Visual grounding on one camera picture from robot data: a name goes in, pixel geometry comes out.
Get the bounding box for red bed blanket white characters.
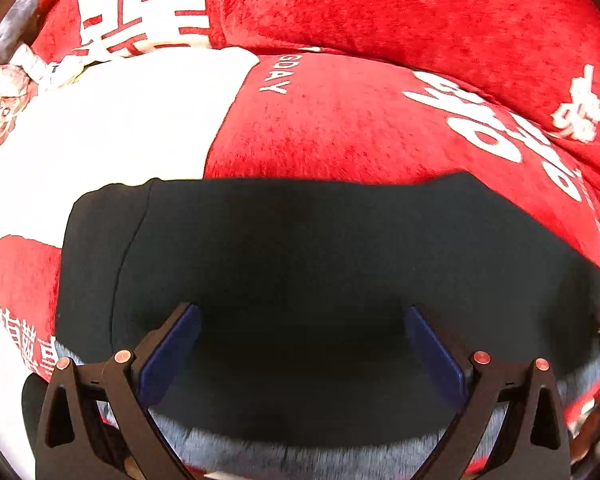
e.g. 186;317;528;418
0;46;600;480

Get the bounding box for red folded quilt white characters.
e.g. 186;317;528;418
29;0;600;196

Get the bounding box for grey white clothes pile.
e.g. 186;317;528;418
0;0;84;146

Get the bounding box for black fleece-lined pants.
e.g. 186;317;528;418
56;174;600;479

